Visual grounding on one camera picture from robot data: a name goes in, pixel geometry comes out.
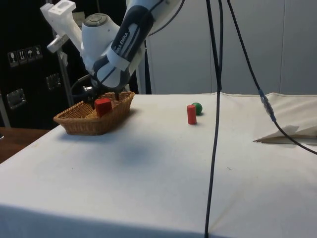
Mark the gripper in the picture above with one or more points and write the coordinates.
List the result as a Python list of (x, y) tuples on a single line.
[(95, 89)]

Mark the red cube block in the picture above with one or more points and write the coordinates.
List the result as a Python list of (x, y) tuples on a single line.
[(103, 107)]

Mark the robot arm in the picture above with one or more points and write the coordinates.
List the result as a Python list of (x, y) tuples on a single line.
[(133, 32)]

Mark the wicker basket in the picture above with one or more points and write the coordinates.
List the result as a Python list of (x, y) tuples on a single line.
[(81, 121)]

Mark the red cylinder block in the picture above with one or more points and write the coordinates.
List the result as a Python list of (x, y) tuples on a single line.
[(192, 115)]

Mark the grey metal pole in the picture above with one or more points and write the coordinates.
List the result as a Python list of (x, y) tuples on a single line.
[(65, 79)]

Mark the black cabinet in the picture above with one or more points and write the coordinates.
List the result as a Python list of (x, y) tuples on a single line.
[(27, 81)]

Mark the pale locker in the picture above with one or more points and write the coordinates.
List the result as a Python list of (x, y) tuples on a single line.
[(180, 62), (303, 49), (270, 44)]

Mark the green ball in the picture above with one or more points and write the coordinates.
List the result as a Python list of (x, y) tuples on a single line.
[(198, 108)]

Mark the white printed bracket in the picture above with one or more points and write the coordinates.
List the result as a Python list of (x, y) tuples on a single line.
[(62, 17)]

